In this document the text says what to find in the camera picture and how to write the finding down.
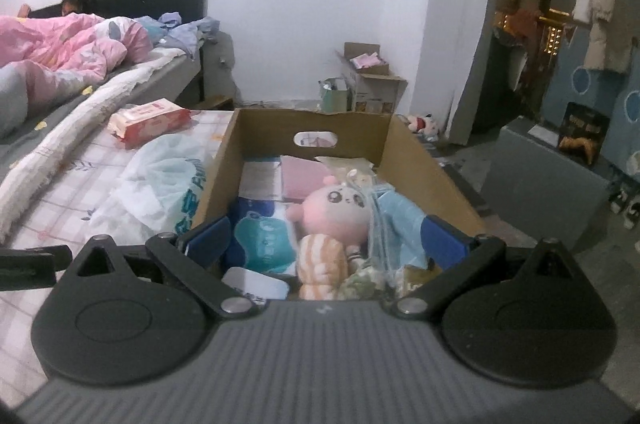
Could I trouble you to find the pink quilt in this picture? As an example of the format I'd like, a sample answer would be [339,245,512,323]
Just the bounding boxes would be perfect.
[0,12,155,125]

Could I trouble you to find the long white fuzzy bolster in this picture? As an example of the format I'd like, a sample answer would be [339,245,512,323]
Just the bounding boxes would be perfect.
[0,65,177,231]

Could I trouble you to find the beige hanging coat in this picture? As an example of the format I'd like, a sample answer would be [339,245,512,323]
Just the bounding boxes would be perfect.
[571,0,634,75]

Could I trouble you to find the grey step block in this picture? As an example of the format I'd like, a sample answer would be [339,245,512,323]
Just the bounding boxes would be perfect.
[479,116,627,255]

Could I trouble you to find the pile of blue clothes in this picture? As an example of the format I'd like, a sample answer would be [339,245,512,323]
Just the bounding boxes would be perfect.
[134,10,222,55]

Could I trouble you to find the white and red plush toy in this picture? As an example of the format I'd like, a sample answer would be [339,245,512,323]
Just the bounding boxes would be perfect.
[404,113,442,141]

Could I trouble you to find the red tissue packet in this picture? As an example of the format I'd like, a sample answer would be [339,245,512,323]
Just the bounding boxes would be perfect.
[106,98,194,151]

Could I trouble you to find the beige packet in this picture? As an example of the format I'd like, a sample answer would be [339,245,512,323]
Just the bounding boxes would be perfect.
[314,155,377,185]

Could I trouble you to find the white plastic bag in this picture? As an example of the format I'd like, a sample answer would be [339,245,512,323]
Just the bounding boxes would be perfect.
[89,135,237,241]

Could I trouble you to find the blue tissue pack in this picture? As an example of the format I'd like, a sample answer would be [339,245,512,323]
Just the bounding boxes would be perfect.
[231,196,302,278]

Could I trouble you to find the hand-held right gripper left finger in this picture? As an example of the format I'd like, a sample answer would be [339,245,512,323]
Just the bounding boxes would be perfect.
[65,216,264,320]

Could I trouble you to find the pale teal tin box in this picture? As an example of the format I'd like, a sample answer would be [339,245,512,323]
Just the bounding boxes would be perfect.
[220,266,292,303]

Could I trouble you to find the pale green bin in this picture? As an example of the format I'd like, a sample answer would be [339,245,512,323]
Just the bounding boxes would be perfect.
[318,76,352,115]

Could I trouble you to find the brown cardboard box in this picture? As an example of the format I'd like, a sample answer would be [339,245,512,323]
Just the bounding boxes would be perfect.
[175,107,489,302]

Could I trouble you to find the grey bed frame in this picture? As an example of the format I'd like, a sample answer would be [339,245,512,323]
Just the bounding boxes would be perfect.
[169,30,239,112]

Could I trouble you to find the blue dotted wall panel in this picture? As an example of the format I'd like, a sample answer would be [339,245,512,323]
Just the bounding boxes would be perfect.
[541,0,640,201]

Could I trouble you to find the light blue towel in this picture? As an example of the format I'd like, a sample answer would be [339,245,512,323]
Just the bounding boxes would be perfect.
[370,190,432,273]

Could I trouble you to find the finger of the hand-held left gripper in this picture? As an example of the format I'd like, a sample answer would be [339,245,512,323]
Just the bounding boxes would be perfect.
[0,246,74,291]

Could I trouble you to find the dark bed headboard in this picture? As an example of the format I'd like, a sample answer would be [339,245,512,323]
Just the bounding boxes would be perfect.
[29,0,209,35]

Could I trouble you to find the small open cardboard box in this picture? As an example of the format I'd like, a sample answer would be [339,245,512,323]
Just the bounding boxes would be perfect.
[336,42,409,115]

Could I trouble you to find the pink packet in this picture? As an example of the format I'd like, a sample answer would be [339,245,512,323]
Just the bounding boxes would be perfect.
[349,52,392,70]

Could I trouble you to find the pink round plush toy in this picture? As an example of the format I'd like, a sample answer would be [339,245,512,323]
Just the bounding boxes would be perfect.
[286,175,374,255]

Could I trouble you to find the dark poster board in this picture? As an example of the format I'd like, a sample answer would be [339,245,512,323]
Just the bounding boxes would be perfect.
[556,102,612,167]

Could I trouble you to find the grey soft pillow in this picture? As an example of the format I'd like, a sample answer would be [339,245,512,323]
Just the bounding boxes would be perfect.
[0,62,29,141]

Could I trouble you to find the orange striped white cloth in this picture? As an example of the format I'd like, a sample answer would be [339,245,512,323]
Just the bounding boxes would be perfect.
[294,231,352,303]

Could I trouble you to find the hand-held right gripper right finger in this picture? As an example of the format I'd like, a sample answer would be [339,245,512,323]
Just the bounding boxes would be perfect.
[392,215,584,321]

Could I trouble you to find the grey blanket with yellow print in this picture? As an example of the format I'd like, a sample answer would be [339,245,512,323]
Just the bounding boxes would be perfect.
[0,54,203,159]

